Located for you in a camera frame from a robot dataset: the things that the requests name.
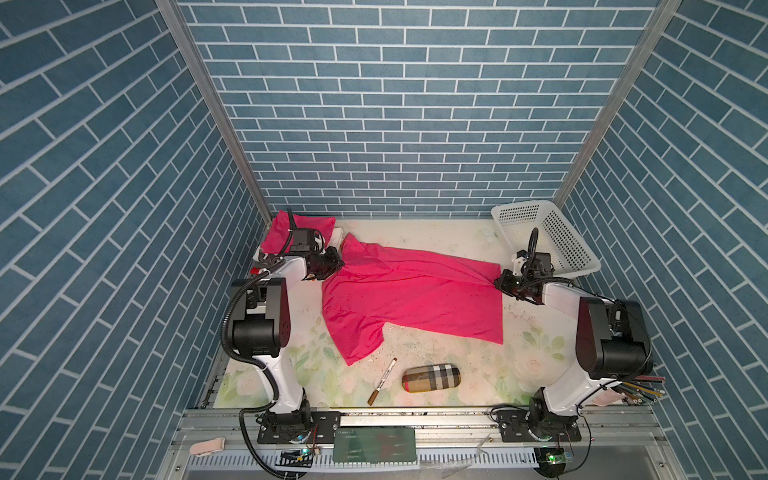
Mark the aluminium front rail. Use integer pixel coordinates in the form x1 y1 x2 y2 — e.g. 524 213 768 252
158 406 684 479

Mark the aluminium corner post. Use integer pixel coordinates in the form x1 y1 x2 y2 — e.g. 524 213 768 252
155 0 272 223
553 0 682 209

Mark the folded magenta t shirt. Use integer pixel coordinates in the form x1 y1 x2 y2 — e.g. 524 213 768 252
260 211 336 254

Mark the magenta t shirt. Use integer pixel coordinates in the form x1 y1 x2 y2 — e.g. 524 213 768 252
260 211 336 254
322 234 503 366

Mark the brown handled marker pen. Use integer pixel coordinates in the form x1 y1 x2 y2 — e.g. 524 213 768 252
367 358 397 406

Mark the aluminium right corner post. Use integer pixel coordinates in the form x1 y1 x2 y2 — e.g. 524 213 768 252
553 0 682 209

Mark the aluminium left corner post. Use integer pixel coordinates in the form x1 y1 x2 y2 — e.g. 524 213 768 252
155 0 272 223

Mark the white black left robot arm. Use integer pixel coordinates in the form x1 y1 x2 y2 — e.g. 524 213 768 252
220 211 344 444

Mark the plaid beige glasses case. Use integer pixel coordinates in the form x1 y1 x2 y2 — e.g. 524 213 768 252
401 363 461 393

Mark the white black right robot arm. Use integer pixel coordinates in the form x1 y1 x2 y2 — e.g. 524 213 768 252
494 228 653 441

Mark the coloured pencils bundle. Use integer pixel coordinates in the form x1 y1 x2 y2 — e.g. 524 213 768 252
610 376 667 405

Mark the white perforated plastic basket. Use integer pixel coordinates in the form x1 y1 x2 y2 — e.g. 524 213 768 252
491 200 601 279

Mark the green circuit board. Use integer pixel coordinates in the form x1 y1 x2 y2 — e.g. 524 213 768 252
333 427 417 464

